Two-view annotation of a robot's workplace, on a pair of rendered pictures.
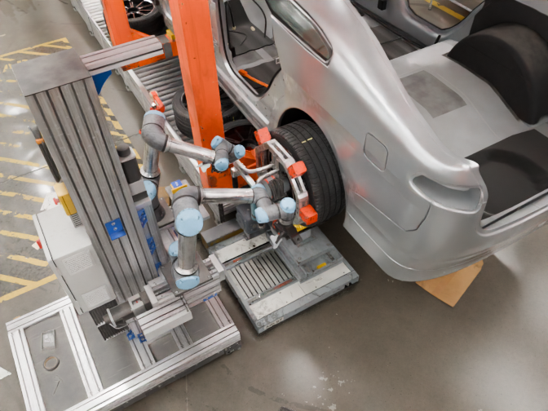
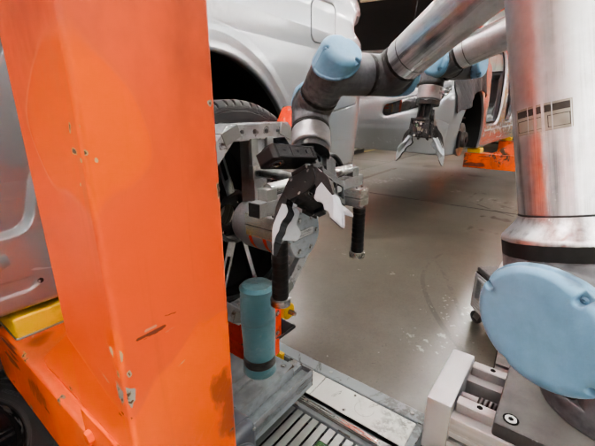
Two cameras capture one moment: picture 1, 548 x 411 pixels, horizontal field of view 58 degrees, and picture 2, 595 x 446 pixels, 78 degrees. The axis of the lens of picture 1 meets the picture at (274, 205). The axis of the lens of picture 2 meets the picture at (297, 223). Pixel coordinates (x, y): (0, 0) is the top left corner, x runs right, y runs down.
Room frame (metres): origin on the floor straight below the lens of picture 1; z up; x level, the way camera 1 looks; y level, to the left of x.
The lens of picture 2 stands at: (2.51, 0.91, 1.16)
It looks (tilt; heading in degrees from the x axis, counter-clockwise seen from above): 18 degrees down; 247
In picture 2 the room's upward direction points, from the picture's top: straight up
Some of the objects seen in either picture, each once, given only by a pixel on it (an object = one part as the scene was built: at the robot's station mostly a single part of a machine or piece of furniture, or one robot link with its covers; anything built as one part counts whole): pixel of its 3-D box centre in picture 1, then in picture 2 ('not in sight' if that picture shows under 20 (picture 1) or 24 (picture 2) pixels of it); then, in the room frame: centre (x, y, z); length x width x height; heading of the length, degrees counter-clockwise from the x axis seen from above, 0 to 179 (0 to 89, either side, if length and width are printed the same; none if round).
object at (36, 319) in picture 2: not in sight; (38, 308); (2.77, -0.04, 0.71); 0.14 x 0.14 x 0.05; 29
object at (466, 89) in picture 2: not in sight; (463, 83); (-0.32, -1.78, 1.36); 0.71 x 0.30 x 0.51; 29
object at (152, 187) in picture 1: (147, 194); not in sight; (2.03, 0.74, 0.98); 0.13 x 0.12 x 0.14; 3
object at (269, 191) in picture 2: (254, 159); (261, 165); (2.26, 0.11, 1.03); 0.19 x 0.18 x 0.11; 119
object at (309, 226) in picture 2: (270, 187); (274, 226); (2.19, 0.02, 0.85); 0.21 x 0.14 x 0.14; 119
